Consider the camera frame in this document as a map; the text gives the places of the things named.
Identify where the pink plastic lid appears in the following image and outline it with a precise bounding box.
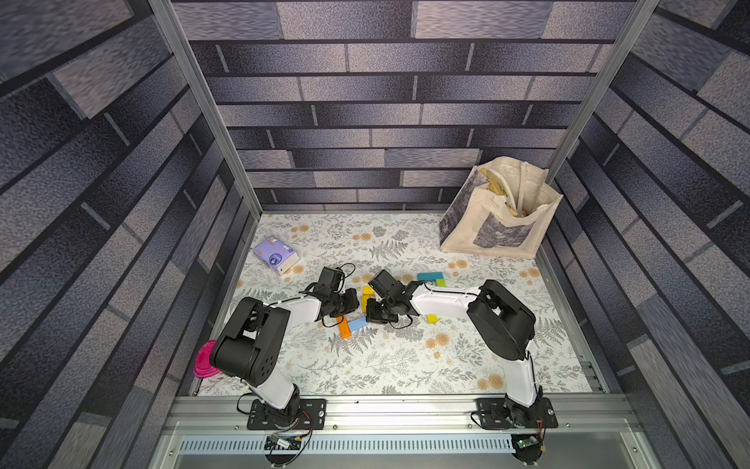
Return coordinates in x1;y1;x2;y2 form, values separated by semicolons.
193;340;221;379

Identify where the purple card box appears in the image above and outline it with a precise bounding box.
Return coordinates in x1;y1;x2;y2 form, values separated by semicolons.
253;236;300;276

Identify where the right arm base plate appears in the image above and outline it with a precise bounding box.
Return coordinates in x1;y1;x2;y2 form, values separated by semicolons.
471;398;559;430

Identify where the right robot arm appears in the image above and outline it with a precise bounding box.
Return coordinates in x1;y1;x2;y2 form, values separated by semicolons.
368;270;541;408

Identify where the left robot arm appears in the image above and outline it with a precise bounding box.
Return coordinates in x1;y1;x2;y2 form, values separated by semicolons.
208;267;359;426

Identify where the right circuit board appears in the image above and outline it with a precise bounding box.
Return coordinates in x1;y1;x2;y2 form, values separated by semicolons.
511;435;543;453

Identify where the light blue block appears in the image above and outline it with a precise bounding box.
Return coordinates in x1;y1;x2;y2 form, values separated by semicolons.
348;317;368;334

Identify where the aluminium front rail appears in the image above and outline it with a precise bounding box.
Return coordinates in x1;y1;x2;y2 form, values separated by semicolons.
148;394;660;468

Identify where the small yellow block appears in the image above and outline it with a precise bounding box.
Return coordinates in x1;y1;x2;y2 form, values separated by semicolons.
361;285;375;314

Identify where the orange block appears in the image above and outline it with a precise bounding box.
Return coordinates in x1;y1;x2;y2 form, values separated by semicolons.
337;317;352;340

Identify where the canvas tote bag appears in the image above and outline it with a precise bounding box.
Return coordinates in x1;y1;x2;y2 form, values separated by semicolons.
439;156;564;259

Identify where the left circuit board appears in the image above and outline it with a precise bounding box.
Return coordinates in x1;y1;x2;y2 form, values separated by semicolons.
264;434;302;451

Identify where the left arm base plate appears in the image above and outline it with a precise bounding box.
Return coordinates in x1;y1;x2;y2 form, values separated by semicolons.
246;399;328;431

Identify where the circuit board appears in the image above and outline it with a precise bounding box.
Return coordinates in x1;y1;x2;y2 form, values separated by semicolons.
264;434;302;451
511;435;543;453

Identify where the teal block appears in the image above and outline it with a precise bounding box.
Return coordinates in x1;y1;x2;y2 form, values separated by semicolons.
417;273;443;281

